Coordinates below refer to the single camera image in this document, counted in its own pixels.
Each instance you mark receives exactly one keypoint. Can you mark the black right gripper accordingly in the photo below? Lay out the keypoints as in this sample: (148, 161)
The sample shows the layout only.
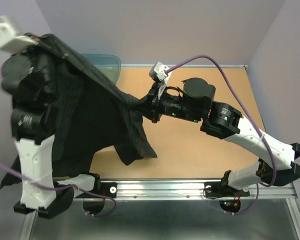
(153, 110)

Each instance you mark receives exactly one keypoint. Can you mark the black pinstriped long sleeve shirt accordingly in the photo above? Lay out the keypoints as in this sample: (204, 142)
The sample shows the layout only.
(95, 114)

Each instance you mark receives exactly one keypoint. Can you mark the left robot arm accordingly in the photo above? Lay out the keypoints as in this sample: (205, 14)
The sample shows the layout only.
(30, 76)

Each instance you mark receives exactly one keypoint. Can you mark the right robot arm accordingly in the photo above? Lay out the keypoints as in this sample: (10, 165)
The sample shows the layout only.
(195, 103)

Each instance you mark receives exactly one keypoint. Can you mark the blue transparent plastic bin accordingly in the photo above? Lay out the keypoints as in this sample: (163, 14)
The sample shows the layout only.
(109, 65)

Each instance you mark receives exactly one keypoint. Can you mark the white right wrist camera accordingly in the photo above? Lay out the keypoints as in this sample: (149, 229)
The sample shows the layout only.
(158, 73)

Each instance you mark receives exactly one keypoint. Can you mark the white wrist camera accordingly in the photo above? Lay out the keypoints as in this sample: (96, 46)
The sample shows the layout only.
(158, 73)
(12, 39)

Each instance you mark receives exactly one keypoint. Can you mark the aluminium front rail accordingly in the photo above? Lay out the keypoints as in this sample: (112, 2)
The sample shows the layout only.
(187, 189)

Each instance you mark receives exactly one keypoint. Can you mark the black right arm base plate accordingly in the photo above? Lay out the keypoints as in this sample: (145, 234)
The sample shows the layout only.
(214, 189)

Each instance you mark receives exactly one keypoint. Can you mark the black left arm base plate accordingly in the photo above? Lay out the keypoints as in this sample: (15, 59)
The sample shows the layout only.
(104, 188)

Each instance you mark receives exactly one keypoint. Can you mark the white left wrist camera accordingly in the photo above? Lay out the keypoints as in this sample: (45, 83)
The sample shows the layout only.
(12, 39)

